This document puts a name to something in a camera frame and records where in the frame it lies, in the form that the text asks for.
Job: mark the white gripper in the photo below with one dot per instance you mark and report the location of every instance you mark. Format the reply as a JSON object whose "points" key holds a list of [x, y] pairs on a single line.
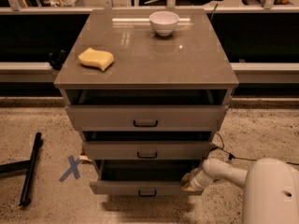
{"points": [[196, 180]]}

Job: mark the grey bottom drawer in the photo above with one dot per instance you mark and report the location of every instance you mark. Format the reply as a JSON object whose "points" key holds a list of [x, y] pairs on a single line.
{"points": [[145, 178]]}

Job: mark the grey drawer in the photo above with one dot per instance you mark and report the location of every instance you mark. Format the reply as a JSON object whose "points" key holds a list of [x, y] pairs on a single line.
{"points": [[145, 178], [145, 118], [147, 150]]}

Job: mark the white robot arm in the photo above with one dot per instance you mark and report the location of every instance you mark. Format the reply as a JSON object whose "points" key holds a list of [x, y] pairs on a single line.
{"points": [[271, 188]]}

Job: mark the grey middle drawer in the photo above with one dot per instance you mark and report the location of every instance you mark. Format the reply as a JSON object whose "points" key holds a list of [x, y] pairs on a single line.
{"points": [[147, 150]]}

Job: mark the grey drawer cabinet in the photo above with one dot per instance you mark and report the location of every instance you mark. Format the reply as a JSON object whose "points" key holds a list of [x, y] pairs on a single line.
{"points": [[187, 68]]}

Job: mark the grey top drawer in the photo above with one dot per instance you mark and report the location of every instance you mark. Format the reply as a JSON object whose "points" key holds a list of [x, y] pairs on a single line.
{"points": [[145, 118]]}

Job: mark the blue tape cross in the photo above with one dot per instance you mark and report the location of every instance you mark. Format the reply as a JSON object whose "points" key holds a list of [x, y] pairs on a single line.
{"points": [[72, 169]]}

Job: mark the yellow sponge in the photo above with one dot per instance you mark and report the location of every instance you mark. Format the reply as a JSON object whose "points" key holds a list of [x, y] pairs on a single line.
{"points": [[96, 58]]}

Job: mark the white bowl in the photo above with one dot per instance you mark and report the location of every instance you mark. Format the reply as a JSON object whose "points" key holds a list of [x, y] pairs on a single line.
{"points": [[163, 22]]}

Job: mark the black stand leg left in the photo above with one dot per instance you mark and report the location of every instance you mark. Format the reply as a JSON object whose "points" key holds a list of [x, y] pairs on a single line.
{"points": [[25, 167]]}

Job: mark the black clamp on rail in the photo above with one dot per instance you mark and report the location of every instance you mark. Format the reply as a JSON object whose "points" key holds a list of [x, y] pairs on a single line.
{"points": [[57, 60]]}

